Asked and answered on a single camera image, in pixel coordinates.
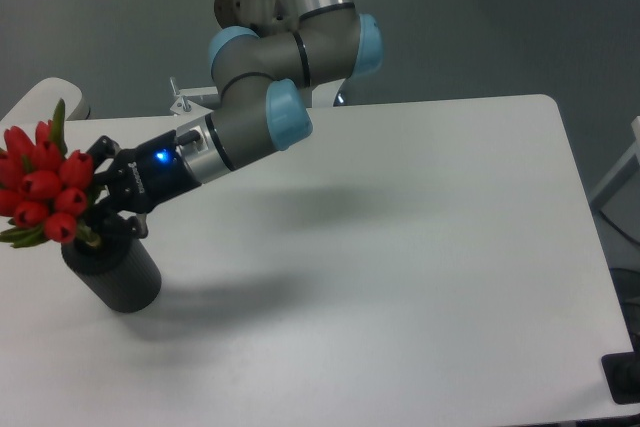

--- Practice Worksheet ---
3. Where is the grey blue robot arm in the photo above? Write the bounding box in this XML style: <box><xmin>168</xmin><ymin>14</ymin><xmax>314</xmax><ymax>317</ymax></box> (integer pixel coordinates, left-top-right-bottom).
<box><xmin>78</xmin><ymin>0</ymin><xmax>383</xmax><ymax>239</ymax></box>

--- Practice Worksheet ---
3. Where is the red tulip bouquet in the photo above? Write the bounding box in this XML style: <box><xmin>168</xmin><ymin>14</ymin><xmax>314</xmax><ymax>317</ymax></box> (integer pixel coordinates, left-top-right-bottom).
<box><xmin>1</xmin><ymin>100</ymin><xmax>103</xmax><ymax>249</ymax></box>

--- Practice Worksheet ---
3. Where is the white furniture frame at right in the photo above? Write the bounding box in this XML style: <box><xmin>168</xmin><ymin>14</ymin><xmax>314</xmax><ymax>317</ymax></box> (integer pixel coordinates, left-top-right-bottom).
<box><xmin>588</xmin><ymin>117</ymin><xmax>639</xmax><ymax>211</ymax></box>

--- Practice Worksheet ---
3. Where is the black clamp at table edge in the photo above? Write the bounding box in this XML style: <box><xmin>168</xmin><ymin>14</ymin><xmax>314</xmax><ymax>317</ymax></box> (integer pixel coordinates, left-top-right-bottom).
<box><xmin>601</xmin><ymin>352</ymin><xmax>639</xmax><ymax>405</ymax></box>

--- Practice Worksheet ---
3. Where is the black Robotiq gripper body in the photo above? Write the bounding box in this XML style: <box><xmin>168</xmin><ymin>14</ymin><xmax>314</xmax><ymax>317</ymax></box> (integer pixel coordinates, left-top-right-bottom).
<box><xmin>102</xmin><ymin>131</ymin><xmax>201</xmax><ymax>214</ymax></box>

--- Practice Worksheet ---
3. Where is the white chair armrest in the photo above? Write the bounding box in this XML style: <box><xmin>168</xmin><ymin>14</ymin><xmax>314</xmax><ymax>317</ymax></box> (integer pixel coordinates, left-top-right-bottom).
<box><xmin>1</xmin><ymin>77</ymin><xmax>91</xmax><ymax>126</ymax></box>

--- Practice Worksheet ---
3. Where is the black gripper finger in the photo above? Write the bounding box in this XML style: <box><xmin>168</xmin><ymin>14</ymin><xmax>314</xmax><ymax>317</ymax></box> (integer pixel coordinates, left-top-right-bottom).
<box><xmin>83</xmin><ymin>199</ymin><xmax>149</xmax><ymax>238</ymax></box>
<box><xmin>87</xmin><ymin>135</ymin><xmax>122</xmax><ymax>172</ymax></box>

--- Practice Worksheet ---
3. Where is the black ribbed cylindrical vase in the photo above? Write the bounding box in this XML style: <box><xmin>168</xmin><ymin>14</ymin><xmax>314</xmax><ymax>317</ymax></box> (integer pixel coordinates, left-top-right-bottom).
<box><xmin>61</xmin><ymin>238</ymin><xmax>162</xmax><ymax>313</ymax></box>

